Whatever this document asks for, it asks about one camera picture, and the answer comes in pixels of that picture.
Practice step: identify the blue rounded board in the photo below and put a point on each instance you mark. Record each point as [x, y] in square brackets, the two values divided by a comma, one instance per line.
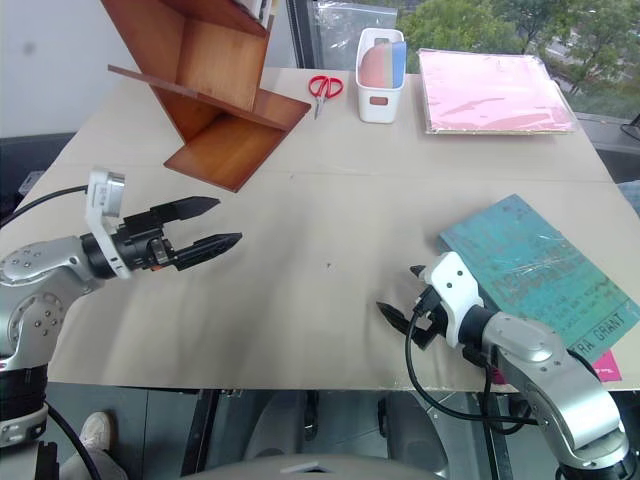
[397, 62]

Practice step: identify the black table leg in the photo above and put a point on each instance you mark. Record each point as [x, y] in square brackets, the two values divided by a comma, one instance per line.
[200, 430]
[497, 440]

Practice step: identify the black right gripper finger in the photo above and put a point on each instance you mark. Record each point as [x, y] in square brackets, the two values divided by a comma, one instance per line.
[395, 316]
[418, 272]

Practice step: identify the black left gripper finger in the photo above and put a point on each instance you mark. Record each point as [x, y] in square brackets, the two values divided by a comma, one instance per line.
[207, 246]
[192, 206]

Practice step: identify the wooden book stand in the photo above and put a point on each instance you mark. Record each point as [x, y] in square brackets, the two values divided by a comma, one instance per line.
[220, 65]

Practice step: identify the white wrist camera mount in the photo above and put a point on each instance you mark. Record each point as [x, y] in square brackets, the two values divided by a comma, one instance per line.
[457, 285]
[102, 200]

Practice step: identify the salmon rounded board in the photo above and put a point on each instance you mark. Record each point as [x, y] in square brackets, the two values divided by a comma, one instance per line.
[375, 67]

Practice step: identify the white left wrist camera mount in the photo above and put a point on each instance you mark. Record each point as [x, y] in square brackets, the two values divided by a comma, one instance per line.
[102, 200]

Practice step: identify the teal book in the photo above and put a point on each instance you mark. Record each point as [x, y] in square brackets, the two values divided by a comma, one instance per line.
[525, 240]

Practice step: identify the pink paper pack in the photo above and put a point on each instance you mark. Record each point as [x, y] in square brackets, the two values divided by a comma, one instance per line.
[490, 90]

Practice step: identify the beige trouser leg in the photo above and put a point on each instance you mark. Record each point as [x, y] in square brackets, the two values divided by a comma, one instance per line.
[90, 465]

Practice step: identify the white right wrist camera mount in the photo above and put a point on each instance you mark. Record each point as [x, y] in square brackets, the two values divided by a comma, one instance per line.
[457, 285]

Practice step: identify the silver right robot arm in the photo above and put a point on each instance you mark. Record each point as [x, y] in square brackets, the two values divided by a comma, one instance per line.
[525, 340]

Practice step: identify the white plastic bin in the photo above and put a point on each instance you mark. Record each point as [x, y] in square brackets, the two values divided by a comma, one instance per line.
[377, 107]

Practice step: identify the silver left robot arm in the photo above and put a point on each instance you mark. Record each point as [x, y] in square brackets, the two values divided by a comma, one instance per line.
[40, 260]

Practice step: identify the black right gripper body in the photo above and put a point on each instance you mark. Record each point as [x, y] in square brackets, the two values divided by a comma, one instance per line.
[430, 320]

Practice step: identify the white sneaker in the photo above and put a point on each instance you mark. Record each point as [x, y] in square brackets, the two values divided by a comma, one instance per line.
[97, 427]

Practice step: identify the clear plastic bag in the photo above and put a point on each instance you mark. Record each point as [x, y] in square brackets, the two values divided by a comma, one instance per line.
[340, 30]

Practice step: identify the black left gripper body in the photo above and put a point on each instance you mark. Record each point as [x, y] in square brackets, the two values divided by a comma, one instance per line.
[140, 240]

